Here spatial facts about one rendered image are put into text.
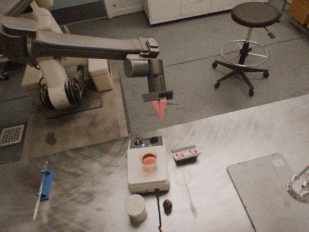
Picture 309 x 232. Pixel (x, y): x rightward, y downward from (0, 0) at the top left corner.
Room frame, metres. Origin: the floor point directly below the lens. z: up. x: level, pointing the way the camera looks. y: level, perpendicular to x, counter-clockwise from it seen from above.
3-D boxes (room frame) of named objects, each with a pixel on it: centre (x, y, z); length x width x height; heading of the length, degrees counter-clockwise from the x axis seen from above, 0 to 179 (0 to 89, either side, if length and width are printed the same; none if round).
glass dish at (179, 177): (0.28, -0.07, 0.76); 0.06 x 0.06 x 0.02
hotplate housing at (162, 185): (0.33, 0.04, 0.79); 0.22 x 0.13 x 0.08; 178
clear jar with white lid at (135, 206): (0.19, 0.09, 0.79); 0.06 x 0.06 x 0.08
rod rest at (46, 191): (0.32, 0.41, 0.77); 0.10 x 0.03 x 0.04; 1
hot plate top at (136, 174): (0.31, 0.04, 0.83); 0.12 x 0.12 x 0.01; 88
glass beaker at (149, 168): (0.30, 0.03, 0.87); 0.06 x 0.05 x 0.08; 166
